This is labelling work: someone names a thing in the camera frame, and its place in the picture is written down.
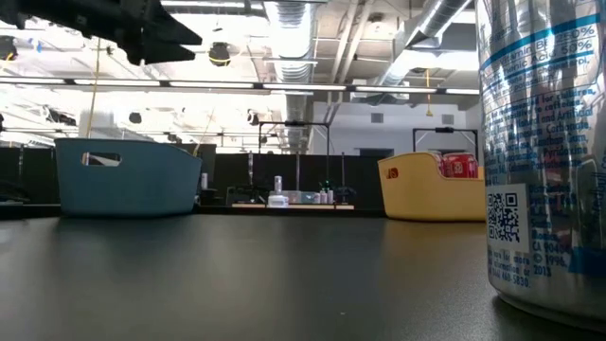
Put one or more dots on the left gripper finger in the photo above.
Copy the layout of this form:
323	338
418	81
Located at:
165	28
161	54

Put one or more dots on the blue plastic bin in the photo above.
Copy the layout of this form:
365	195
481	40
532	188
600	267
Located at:
142	184

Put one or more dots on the yellow plastic bin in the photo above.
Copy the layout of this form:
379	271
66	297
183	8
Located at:
421	199

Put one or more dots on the slim silver blue energy can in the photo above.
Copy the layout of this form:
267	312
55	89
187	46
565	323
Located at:
544	142

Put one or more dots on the large black ceiling dome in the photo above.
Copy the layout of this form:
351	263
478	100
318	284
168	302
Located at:
220	54

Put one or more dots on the white cup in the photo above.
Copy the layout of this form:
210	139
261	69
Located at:
204	181

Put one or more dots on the long linear ceiling light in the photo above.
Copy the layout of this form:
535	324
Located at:
303	86

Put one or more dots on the white bottle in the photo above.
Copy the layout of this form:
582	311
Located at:
278	199

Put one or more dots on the clear plastic box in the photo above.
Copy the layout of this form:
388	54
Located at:
300	198

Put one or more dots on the black partition panel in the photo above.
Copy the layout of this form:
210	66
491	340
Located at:
364	180

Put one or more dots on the yellow ceiling pendant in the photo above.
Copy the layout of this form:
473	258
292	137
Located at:
428	113

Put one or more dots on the narrow silver spiral duct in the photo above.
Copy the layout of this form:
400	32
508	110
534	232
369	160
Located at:
293	73

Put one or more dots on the black metal camera frame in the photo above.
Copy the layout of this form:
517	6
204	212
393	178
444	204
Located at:
445	129
294	123

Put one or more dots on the wide silver spiral duct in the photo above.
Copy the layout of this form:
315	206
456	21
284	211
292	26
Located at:
428	23

